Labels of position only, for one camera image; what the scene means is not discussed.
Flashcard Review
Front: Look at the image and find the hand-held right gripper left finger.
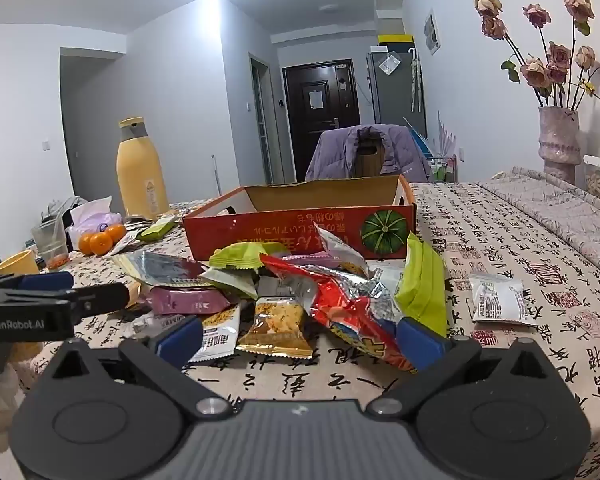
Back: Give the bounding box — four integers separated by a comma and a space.
47, 316, 230, 419

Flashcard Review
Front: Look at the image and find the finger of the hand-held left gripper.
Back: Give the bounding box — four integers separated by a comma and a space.
55, 282, 130, 318
0, 271, 75, 295

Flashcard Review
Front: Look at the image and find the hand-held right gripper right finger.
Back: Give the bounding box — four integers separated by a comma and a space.
366, 317, 565, 418

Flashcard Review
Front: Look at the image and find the lime green snack bag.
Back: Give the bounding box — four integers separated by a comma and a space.
394, 232, 448, 338

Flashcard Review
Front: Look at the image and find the red foil snack bag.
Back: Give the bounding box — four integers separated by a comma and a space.
260, 254, 421, 373

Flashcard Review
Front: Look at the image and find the orange noodle snack packet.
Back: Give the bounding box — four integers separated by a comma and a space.
236, 297, 313, 359

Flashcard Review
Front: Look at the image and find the orange cardboard box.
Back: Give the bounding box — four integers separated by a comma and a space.
182, 174, 417, 261

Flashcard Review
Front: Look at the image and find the yellow mug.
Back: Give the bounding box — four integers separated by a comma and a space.
0, 251, 41, 276

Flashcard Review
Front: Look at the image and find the clear plastic cup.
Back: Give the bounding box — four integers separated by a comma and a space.
31, 219, 71, 271

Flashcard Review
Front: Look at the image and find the white orange snack packet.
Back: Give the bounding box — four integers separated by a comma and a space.
187, 302, 242, 363

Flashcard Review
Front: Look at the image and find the silver foil snack packet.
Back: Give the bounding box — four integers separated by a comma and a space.
111, 250, 211, 288

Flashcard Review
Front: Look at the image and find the pale green snack packet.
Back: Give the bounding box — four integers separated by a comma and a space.
200, 267, 259, 301

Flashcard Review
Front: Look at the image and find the purple tissue pack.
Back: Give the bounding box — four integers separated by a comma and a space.
67, 196, 124, 251

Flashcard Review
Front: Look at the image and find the green white bar packet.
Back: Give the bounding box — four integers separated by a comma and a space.
136, 215, 181, 242

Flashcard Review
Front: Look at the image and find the white foil snack packet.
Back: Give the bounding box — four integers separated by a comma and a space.
469, 272, 538, 327

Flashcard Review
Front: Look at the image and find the small green snack packet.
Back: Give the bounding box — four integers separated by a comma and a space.
209, 241, 291, 270

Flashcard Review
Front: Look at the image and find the yellow bottle with grey cap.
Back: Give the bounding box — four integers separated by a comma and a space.
116, 116, 171, 221

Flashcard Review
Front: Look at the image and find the white pink snack packet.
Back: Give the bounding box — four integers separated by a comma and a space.
314, 222, 369, 278

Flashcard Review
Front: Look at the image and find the folded quilted blanket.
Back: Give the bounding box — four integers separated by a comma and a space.
475, 166, 600, 291

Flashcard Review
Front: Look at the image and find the wooden chair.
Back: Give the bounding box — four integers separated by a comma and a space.
355, 129, 387, 178

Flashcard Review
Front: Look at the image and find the purple padded jacket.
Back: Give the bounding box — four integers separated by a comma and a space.
305, 124, 431, 183

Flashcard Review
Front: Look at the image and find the dark entrance door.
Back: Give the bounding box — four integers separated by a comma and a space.
282, 60, 361, 183

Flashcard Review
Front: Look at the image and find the pink textured vase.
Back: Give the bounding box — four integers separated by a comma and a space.
537, 106, 582, 186

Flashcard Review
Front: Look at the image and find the grey refrigerator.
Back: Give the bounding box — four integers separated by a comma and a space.
366, 45, 427, 133

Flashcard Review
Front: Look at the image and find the white folded umbrella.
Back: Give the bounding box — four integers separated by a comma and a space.
407, 47, 424, 113

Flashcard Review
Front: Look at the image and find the dried rose bouquet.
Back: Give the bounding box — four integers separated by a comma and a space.
475, 0, 600, 126

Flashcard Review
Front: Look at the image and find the framed wall picture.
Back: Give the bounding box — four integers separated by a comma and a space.
424, 10, 442, 56

